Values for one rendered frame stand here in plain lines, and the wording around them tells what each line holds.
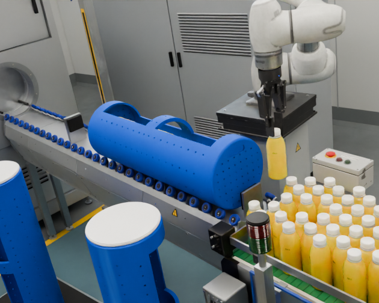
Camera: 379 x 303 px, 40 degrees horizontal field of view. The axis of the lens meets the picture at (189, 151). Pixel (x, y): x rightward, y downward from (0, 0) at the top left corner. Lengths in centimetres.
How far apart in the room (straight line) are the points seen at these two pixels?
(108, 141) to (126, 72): 239
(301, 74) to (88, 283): 186
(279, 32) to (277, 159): 44
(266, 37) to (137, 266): 88
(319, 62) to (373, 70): 233
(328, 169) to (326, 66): 67
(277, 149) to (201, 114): 251
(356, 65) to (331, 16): 321
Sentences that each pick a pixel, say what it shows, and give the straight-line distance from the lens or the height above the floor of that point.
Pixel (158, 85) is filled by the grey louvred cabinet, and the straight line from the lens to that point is 447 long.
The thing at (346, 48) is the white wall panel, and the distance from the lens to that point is 483.
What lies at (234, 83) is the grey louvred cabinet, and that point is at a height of 80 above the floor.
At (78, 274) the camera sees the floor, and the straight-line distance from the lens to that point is 352.
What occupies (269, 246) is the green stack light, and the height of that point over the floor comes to 118.
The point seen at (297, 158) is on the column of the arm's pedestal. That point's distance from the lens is 267.
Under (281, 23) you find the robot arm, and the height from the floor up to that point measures 167.
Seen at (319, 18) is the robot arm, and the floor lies 167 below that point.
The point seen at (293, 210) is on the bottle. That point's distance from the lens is 183.
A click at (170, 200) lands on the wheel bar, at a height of 92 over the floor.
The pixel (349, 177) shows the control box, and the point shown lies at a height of 106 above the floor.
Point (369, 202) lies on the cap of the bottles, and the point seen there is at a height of 107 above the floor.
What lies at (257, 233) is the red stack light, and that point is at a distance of 139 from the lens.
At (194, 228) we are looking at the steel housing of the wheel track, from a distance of 212.
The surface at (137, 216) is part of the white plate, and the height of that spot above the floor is 104.
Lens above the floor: 202
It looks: 25 degrees down
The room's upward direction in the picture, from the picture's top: 9 degrees counter-clockwise
